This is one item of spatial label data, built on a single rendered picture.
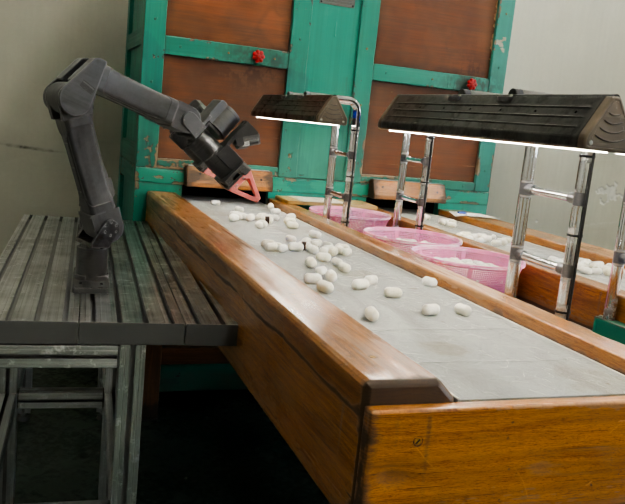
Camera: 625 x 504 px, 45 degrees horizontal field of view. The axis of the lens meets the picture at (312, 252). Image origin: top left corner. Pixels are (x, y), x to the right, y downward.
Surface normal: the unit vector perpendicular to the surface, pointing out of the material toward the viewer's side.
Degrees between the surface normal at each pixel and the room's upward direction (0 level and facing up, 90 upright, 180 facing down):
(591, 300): 90
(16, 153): 90
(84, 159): 91
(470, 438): 90
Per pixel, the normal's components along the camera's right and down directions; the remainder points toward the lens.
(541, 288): -0.94, -0.04
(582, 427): 0.33, 0.19
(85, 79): 0.62, 0.19
